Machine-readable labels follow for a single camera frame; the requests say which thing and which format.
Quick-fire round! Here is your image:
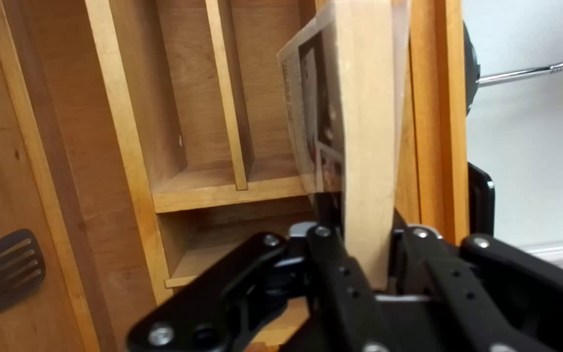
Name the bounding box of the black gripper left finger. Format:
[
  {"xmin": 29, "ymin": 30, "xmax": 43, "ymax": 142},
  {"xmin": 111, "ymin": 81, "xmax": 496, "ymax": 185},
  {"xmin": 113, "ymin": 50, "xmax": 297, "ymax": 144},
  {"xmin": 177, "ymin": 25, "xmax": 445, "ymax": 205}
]
[{"xmin": 125, "ymin": 224, "xmax": 398, "ymax": 352}]

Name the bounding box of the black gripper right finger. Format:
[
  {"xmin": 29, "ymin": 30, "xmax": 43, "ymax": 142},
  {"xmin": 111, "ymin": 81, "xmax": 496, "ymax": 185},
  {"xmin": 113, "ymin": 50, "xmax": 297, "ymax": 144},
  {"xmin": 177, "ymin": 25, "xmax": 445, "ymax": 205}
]
[{"xmin": 389, "ymin": 214, "xmax": 563, "ymax": 352}]

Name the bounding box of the white paperback book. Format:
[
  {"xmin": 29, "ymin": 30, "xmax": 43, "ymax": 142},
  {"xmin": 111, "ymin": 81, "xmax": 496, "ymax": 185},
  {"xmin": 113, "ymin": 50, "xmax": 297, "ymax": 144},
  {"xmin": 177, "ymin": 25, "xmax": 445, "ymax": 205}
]
[{"xmin": 277, "ymin": 0, "xmax": 410, "ymax": 289}]

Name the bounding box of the wooden roll-top study desk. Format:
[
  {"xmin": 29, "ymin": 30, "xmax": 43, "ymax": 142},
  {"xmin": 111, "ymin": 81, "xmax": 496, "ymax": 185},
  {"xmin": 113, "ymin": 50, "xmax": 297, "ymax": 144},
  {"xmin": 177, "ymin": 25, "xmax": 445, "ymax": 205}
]
[{"xmin": 0, "ymin": 0, "xmax": 467, "ymax": 352}]

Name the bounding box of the orange handled black spatula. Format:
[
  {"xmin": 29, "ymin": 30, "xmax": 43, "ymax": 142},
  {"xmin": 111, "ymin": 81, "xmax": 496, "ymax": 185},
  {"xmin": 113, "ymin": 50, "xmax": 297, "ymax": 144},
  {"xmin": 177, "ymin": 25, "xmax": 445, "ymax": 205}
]
[{"xmin": 0, "ymin": 228, "xmax": 46, "ymax": 312}]

